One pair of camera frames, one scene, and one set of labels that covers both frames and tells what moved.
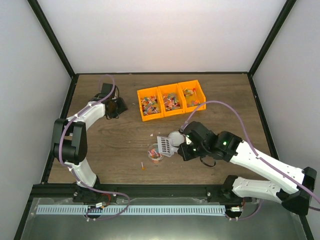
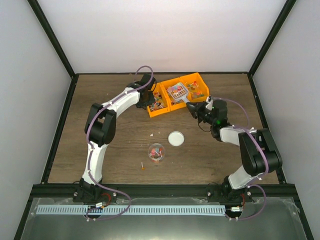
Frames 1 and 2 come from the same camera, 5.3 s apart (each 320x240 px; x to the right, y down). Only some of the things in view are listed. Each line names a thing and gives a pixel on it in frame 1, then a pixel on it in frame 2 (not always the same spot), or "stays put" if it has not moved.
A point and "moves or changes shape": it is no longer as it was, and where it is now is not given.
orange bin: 150,103 moves or changes shape
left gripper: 123,108 → 151,101
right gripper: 185,153 → 196,111
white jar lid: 176,138 stays put
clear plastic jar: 153,154 stays put
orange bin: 172,99 moves or changes shape
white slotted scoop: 165,148 → 179,91
